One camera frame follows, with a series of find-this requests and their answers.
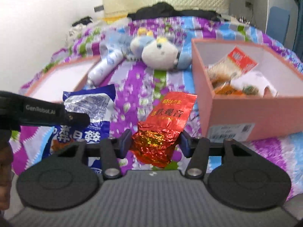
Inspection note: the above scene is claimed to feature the red foil tea packet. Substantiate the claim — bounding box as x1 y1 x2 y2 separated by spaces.
130 92 197 168

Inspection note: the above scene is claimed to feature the blue white snack bag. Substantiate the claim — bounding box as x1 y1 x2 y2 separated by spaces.
42 84 116 159

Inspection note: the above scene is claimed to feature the clear red-label snack bag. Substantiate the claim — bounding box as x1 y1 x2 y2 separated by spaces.
206 46 258 89

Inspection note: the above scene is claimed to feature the orange sausage snack pack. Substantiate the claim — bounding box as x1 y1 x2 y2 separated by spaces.
214 85 245 96

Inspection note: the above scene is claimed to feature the left hand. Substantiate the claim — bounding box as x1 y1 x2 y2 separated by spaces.
1 145 13 211

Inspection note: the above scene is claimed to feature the pink box lid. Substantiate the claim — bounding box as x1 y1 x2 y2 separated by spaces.
25 56 101 103

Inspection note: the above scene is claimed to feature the pink cardboard box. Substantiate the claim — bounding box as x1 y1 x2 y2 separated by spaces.
192 38 302 141

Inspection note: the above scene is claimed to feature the blue white plush toy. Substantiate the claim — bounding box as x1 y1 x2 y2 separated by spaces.
130 27 192 71

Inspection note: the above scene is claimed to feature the black clothing pile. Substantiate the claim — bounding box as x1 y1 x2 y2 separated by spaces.
127 2 221 22

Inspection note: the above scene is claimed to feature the blue chair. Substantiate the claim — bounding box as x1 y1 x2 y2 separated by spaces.
266 6 290 44

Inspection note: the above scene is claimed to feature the white cabinet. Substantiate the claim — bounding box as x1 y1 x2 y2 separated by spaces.
229 0 298 49

